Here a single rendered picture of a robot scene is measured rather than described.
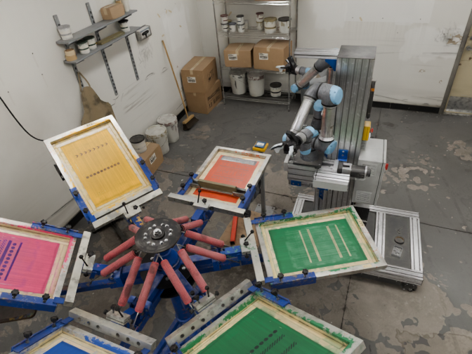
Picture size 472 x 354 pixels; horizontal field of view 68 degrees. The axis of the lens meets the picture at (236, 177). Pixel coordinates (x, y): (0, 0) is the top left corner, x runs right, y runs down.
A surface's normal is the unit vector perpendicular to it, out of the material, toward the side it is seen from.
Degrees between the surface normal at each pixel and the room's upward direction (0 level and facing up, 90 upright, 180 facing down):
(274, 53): 88
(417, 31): 90
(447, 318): 0
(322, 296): 0
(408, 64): 90
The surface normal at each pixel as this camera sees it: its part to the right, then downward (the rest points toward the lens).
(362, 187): -0.33, 0.61
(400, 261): -0.08, -0.77
